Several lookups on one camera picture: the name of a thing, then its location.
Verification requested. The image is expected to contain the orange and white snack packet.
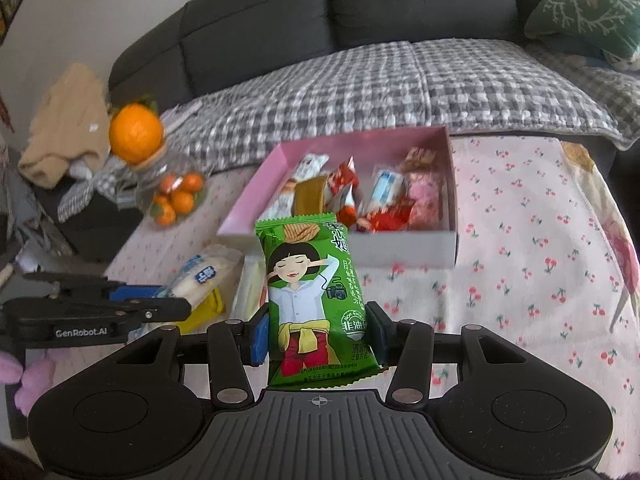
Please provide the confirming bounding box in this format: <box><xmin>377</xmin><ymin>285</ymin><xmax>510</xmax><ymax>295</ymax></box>
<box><xmin>230</xmin><ymin>255</ymin><xmax>266</xmax><ymax>321</ymax></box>

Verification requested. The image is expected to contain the green cartoon-girl snack packet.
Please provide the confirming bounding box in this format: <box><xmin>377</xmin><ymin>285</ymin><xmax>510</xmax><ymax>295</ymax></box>
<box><xmin>255</xmin><ymin>214</ymin><xmax>381</xmax><ymax>389</ymax></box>

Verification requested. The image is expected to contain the yellow snack packet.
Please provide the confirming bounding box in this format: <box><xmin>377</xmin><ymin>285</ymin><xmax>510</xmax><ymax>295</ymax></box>
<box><xmin>177</xmin><ymin>287</ymin><xmax>224</xmax><ymax>334</ymax></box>

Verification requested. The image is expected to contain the glass jar of small oranges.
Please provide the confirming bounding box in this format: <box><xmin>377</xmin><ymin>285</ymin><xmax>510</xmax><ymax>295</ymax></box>
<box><xmin>134</xmin><ymin>150</ymin><xmax>207</xmax><ymax>229</ymax></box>

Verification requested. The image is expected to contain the red snack packet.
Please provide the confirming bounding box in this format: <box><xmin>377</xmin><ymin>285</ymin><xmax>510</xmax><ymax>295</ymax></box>
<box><xmin>356</xmin><ymin>197</ymin><xmax>416</xmax><ymax>233</ymax></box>

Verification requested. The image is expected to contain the white-blue snack bar packet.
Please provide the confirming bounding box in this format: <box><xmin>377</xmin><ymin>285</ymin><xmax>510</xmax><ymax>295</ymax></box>
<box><xmin>258</xmin><ymin>154</ymin><xmax>330</xmax><ymax>220</ymax></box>

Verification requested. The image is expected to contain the pink open cardboard box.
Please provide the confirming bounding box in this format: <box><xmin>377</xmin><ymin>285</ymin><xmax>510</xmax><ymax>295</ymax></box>
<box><xmin>218</xmin><ymin>127</ymin><xmax>459</xmax><ymax>269</ymax></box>

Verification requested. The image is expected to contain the pink snack packet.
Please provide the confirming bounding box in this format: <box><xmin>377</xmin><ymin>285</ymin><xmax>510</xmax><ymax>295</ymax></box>
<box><xmin>408</xmin><ymin>171</ymin><xmax>442</xmax><ymax>231</ymax></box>

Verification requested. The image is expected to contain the blue-white snack packet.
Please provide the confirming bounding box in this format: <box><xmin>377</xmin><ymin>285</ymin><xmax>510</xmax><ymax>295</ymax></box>
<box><xmin>361</xmin><ymin>167</ymin><xmax>406</xmax><ymax>214</ymax></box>

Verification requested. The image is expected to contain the large orange fruit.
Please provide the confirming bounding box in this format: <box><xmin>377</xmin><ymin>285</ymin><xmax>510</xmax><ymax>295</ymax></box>
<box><xmin>108</xmin><ymin>103</ymin><xmax>164</xmax><ymax>166</ymax></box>

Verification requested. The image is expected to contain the golden brown snack packet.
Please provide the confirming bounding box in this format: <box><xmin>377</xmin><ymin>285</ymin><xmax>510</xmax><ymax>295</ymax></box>
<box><xmin>292</xmin><ymin>174</ymin><xmax>328</xmax><ymax>216</ymax></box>

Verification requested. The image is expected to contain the red-white candy packet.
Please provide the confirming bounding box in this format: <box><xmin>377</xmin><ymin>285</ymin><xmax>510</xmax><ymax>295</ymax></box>
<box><xmin>323</xmin><ymin>157</ymin><xmax>359</xmax><ymax>228</ymax></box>

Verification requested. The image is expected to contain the beige knitted garment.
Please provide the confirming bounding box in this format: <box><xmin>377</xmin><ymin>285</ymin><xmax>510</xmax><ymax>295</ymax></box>
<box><xmin>18</xmin><ymin>63</ymin><xmax>110</xmax><ymax>190</ymax></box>

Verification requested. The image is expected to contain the brown cookie packet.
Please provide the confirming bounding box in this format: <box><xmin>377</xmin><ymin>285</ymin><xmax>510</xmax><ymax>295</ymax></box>
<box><xmin>400</xmin><ymin>148</ymin><xmax>437</xmax><ymax>174</ymax></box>

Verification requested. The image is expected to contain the grey checkered quilted blanket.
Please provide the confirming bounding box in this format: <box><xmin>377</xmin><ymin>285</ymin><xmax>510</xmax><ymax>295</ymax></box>
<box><xmin>162</xmin><ymin>39</ymin><xmax>639</xmax><ymax>174</ymax></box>

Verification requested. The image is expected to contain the dark grey sofa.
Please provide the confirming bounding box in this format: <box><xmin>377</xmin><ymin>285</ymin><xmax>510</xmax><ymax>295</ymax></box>
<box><xmin>108</xmin><ymin>0</ymin><xmax>541</xmax><ymax>110</ymax></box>

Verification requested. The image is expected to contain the green patterned cushion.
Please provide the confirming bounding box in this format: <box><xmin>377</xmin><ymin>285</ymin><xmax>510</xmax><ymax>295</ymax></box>
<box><xmin>524</xmin><ymin>0</ymin><xmax>639</xmax><ymax>61</ymax></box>

